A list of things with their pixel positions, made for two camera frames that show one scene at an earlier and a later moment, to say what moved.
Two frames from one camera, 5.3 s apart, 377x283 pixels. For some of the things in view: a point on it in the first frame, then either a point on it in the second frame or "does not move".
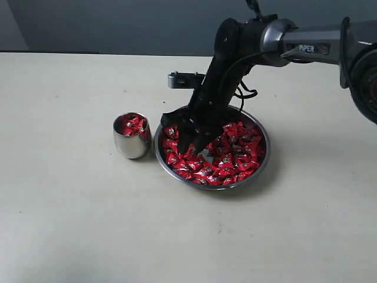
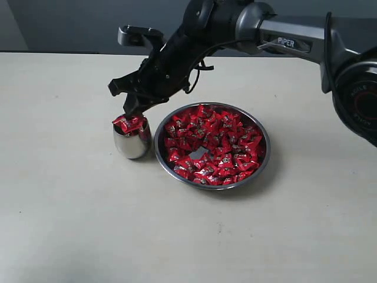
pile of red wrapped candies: [237, 151] does not move
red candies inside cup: [128, 124] does not move
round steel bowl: [245, 115] does not move
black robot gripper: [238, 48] -> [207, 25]
